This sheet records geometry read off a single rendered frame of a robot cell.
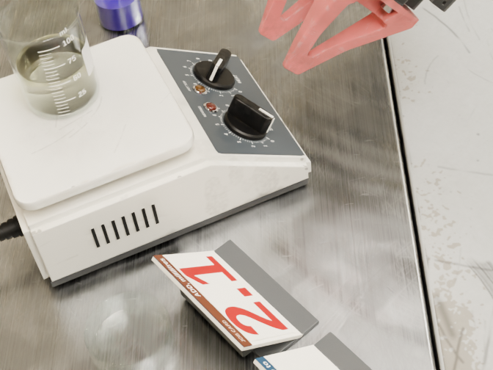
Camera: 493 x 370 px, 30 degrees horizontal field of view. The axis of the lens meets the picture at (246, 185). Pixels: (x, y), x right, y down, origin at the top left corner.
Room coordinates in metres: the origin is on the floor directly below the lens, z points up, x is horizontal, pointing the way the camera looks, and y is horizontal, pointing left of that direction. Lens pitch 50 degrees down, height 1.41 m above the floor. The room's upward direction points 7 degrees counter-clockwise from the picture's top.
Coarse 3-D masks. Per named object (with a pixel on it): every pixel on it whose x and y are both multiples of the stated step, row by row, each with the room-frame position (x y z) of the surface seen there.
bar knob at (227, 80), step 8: (224, 48) 0.51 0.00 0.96; (216, 56) 0.50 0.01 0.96; (224, 56) 0.50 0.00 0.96; (200, 64) 0.50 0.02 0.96; (208, 64) 0.51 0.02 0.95; (216, 64) 0.49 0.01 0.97; (224, 64) 0.49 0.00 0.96; (200, 72) 0.49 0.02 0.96; (208, 72) 0.49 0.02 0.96; (216, 72) 0.48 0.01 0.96; (224, 72) 0.50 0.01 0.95; (200, 80) 0.49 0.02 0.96; (208, 80) 0.48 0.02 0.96; (216, 80) 0.48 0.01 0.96; (224, 80) 0.49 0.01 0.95; (232, 80) 0.49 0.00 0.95; (216, 88) 0.48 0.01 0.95; (224, 88) 0.48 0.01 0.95
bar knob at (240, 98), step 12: (240, 96) 0.45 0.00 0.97; (228, 108) 0.45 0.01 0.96; (240, 108) 0.45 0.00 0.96; (252, 108) 0.44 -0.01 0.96; (228, 120) 0.44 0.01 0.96; (240, 120) 0.44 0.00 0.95; (252, 120) 0.44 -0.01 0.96; (264, 120) 0.44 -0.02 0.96; (240, 132) 0.43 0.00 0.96; (252, 132) 0.43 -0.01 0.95; (264, 132) 0.43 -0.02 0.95
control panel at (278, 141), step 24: (192, 72) 0.50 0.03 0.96; (240, 72) 0.51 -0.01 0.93; (192, 96) 0.46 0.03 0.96; (216, 96) 0.47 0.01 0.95; (264, 96) 0.49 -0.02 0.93; (216, 120) 0.44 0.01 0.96; (216, 144) 0.41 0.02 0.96; (240, 144) 0.42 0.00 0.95; (264, 144) 0.43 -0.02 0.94; (288, 144) 0.43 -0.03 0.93
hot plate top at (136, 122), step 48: (96, 48) 0.50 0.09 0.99; (144, 48) 0.49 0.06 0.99; (0, 96) 0.46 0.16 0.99; (144, 96) 0.44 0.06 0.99; (0, 144) 0.42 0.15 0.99; (48, 144) 0.41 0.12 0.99; (96, 144) 0.41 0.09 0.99; (144, 144) 0.40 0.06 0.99; (192, 144) 0.40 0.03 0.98; (48, 192) 0.37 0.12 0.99
